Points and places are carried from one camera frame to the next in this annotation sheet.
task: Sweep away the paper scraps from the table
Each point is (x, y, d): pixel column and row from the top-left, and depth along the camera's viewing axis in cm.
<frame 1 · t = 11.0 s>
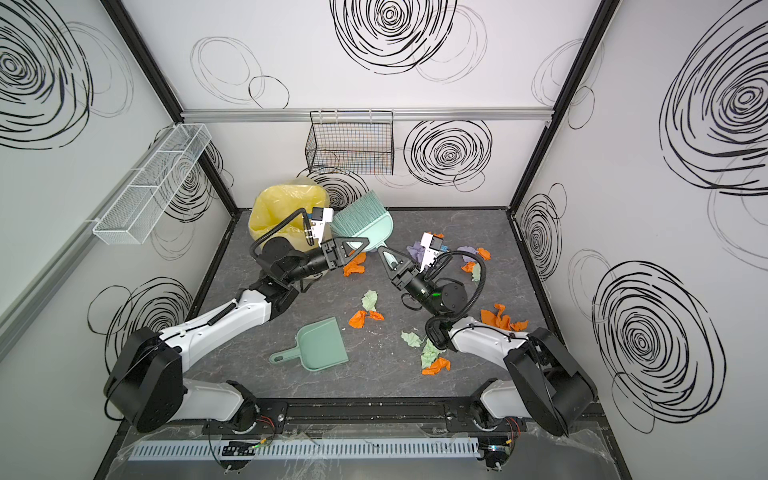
left hand: (368, 247, 66), fingers closed
right hand: (375, 257, 66), fingers closed
green dustpan: (319, 346, 88), on the table
beige bin with yellow bag: (270, 204, 94), point 22 cm above the table
orange paper scrap near bin: (359, 270, 101), point 3 cm above the table
orange paper scrap centre: (358, 320, 92), on the table
green paper scrap centre: (369, 300, 96), on the table
orange paper scrap front: (436, 366, 83), on the table
green paper scrap front: (429, 354, 84), point 2 cm above the table
small green paper scrap: (411, 339, 88), on the table
purple paper scrap: (469, 249, 111), on the table
orange twisted paper scrap: (468, 267, 101), point 4 cm above the table
light green paper scrap: (476, 271, 104), on the table

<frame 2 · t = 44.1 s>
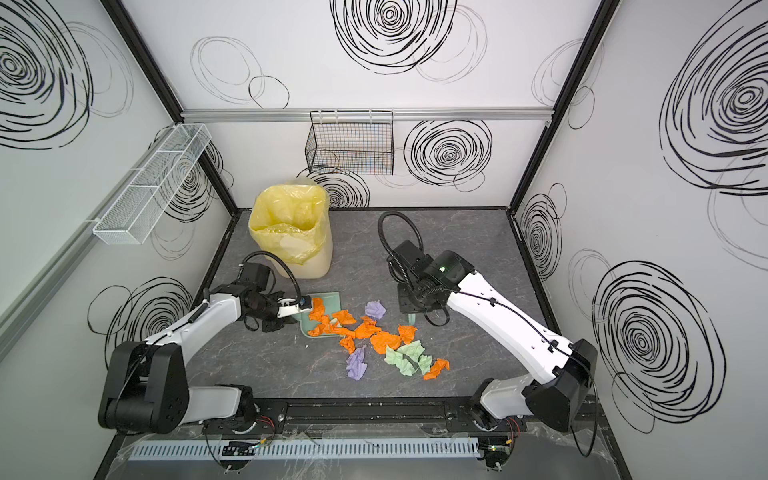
left hand: (292, 309, 89), fingers open
right hand: (403, 306, 72), fingers closed
green dustpan: (331, 303, 95), on the table
orange paper scrap near bin: (382, 339, 88), on the table
orange paper scrap centre: (367, 328, 88), point 3 cm above the table
green paper scrap centre: (413, 350, 85), point 2 cm above the table
green paper scrap front: (424, 363, 83), point 2 cm above the table
small green paper scrap: (396, 358, 84), on the table
purple paper scrap: (375, 309, 94), on the table
orange twisted paper scrap: (348, 343, 86), point 2 cm above the table
orange paper scrap right: (330, 324, 88), point 4 cm above the table
small orange paper scrap: (407, 333, 90), on the table
small purple paper scrap: (355, 365, 83), on the table
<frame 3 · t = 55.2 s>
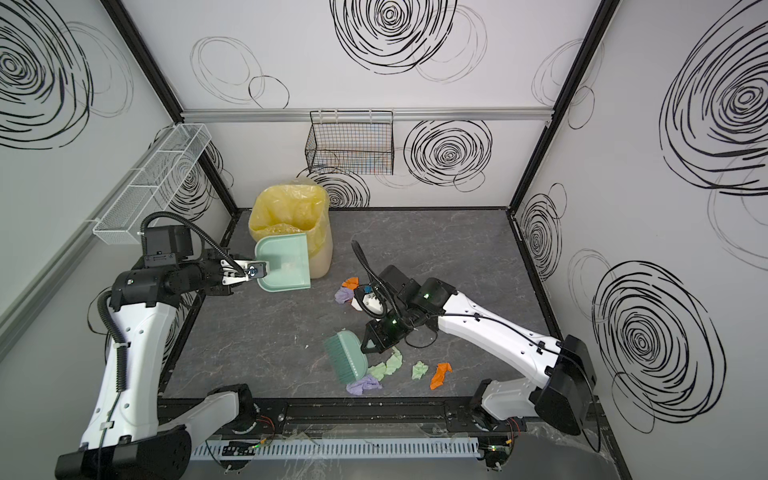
left hand: (241, 256, 71), fingers open
right hand: (360, 351, 66), fingers closed
green dustpan: (288, 262, 77), point 24 cm above the table
purple paper scrap: (343, 294, 98), on the table
small purple paper scrap: (366, 383, 80), on the table
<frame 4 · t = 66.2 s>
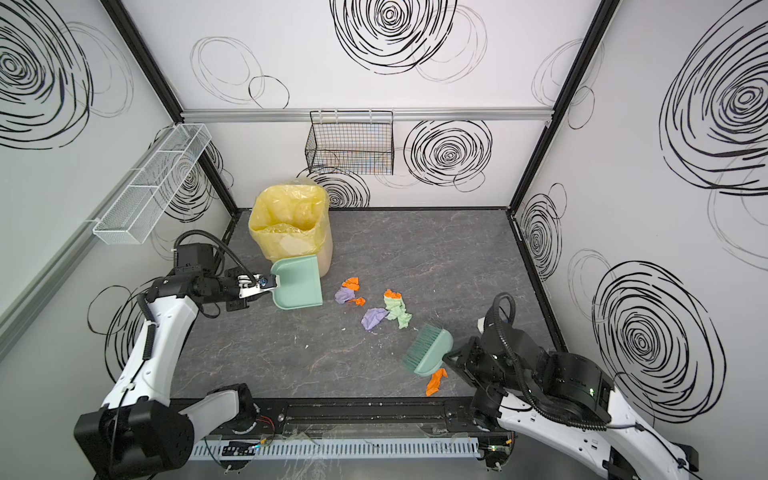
left hand: (260, 278, 79), fingers open
right hand: (433, 368, 59), fingers closed
green dustpan: (299, 282, 83), point 16 cm above the table
green paper scrap front: (397, 310, 93), point 2 cm above the table
small purple paper scrap: (373, 317, 91), point 2 cm above the table
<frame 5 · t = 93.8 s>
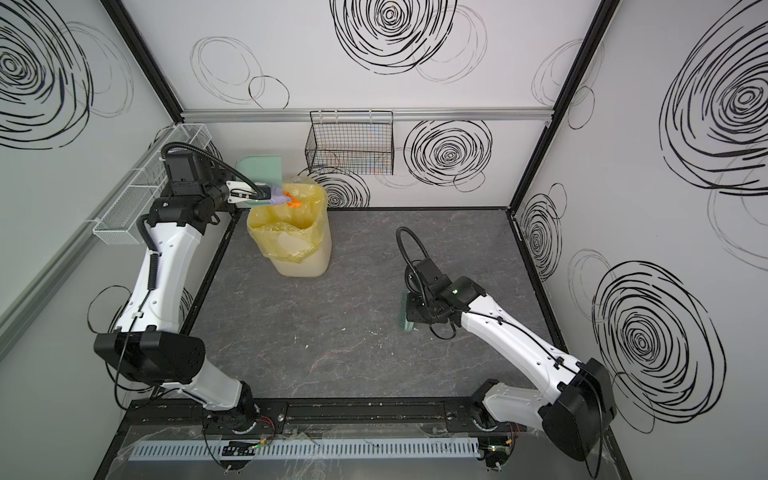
left hand: (218, 169, 73), fingers open
right hand: (405, 313, 77), fingers closed
green dustpan: (275, 168, 86), point 35 cm above the table
orange paper scrap front: (294, 202, 90), point 25 cm above the table
small purple paper scrap: (280, 198, 82), point 32 cm above the table
